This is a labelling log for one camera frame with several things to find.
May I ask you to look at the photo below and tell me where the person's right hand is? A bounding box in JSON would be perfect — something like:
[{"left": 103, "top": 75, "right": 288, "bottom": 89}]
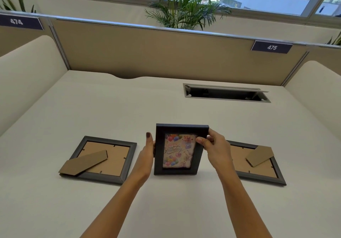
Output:
[{"left": 196, "top": 128, "right": 235, "bottom": 171}]

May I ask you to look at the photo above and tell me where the person's left hand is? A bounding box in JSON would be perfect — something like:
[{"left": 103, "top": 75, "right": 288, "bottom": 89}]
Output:
[{"left": 131, "top": 132, "right": 156, "bottom": 179}]

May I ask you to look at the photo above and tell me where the black frame with colourful card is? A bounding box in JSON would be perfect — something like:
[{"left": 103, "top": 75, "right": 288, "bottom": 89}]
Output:
[{"left": 154, "top": 124, "right": 209, "bottom": 176}]

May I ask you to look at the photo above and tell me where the person's right forearm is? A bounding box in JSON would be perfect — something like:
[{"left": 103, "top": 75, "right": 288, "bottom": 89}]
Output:
[{"left": 215, "top": 165, "right": 274, "bottom": 238}]

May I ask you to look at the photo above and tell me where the person's left forearm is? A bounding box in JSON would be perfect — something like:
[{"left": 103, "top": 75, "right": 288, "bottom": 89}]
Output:
[{"left": 79, "top": 169, "right": 151, "bottom": 238}]

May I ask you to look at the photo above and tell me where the colourful balloon greeting card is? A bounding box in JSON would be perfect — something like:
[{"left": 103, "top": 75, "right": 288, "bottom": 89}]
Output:
[{"left": 163, "top": 134, "right": 197, "bottom": 168}]

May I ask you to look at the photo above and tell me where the beige desk partition panel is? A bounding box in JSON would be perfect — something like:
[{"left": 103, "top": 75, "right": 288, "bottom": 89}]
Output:
[{"left": 0, "top": 10, "right": 341, "bottom": 87}]

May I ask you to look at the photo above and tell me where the navy number label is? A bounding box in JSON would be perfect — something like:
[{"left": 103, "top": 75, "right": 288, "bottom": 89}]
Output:
[
  {"left": 251, "top": 40, "right": 293, "bottom": 53},
  {"left": 0, "top": 15, "right": 44, "bottom": 30}
]

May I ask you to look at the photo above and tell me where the white curved side divider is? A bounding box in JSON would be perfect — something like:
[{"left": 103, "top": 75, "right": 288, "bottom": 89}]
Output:
[
  {"left": 0, "top": 35, "right": 69, "bottom": 137},
  {"left": 284, "top": 60, "right": 341, "bottom": 140}
]

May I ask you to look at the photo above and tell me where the large green palm plant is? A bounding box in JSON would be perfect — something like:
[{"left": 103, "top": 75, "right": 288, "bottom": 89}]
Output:
[{"left": 145, "top": 0, "right": 232, "bottom": 31}]

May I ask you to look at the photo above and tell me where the small green plant tip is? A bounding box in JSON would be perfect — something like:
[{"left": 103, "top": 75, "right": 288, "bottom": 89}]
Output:
[{"left": 326, "top": 32, "right": 341, "bottom": 46}]

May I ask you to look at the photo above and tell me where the black frame with long stand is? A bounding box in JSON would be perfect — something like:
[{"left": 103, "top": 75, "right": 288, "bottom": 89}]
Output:
[{"left": 59, "top": 136, "right": 137, "bottom": 185}]

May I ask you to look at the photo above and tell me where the grey desk cable hatch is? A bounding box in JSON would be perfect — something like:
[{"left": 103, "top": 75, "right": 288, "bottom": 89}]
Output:
[{"left": 183, "top": 83, "right": 271, "bottom": 103}]

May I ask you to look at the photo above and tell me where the black frame with short stand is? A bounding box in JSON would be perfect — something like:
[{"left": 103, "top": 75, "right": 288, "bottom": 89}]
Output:
[{"left": 226, "top": 140, "right": 287, "bottom": 187}]

